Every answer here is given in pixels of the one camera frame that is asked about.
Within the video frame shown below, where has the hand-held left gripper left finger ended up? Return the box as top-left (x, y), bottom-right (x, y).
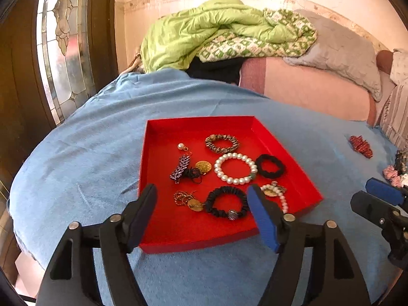
top-left (36, 183), bottom-right (158, 306)

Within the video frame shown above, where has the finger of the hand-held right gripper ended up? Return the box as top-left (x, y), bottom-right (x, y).
top-left (365, 178), bottom-right (408, 205)
top-left (350, 190), bottom-right (400, 227)

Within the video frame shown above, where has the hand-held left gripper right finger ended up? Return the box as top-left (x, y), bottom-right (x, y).
top-left (247, 184), bottom-right (372, 306)

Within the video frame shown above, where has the pearl bracelet with gold charm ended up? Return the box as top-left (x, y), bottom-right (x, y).
top-left (261, 181), bottom-right (289, 214)

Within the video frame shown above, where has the red tray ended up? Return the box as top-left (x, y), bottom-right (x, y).
top-left (138, 116), bottom-right (324, 255)

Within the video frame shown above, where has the plain black scrunchie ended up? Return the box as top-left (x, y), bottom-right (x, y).
top-left (256, 154), bottom-right (286, 179)

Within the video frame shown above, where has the gold chain coin pendant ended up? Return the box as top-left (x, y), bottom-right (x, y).
top-left (174, 190), bottom-right (205, 212)

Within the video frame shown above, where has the black scrunchie with bead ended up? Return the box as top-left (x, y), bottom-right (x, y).
top-left (204, 186), bottom-right (250, 221)

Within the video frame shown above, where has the dark metallic hair claw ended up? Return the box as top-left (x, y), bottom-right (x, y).
top-left (170, 154), bottom-right (192, 184)

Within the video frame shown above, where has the large pearl bracelet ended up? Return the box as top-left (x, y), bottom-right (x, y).
top-left (214, 153), bottom-right (258, 185)

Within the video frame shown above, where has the black cord gold pendant necklace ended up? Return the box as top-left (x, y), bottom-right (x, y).
top-left (182, 160), bottom-right (212, 184)

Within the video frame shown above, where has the brown beaded bracelet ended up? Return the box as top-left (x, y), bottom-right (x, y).
top-left (205, 134), bottom-right (240, 154)

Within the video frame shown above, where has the striped floral cushion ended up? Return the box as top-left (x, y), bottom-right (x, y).
top-left (376, 83), bottom-right (408, 150)

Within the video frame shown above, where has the white patterned cloth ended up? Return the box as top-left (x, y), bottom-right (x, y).
top-left (389, 48), bottom-right (408, 85)

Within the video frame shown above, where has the mauve cushion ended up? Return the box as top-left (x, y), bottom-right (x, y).
top-left (376, 50), bottom-right (396, 75)

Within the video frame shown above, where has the pink bolster cushion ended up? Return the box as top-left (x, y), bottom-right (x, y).
top-left (239, 57), bottom-right (377, 126)

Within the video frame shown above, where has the grey pillow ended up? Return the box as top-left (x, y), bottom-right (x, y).
top-left (284, 9), bottom-right (383, 102)

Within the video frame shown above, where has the beige cloth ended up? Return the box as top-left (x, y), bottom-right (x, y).
top-left (123, 49), bottom-right (144, 74)

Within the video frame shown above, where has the black cloth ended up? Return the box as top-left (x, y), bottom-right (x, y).
top-left (186, 57), bottom-right (244, 85)

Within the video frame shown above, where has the wooden door with stained glass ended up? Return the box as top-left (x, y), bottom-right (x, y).
top-left (0, 0), bottom-right (119, 198)

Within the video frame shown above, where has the green patterned quilt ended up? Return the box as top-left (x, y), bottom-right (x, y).
top-left (140, 0), bottom-right (317, 74)

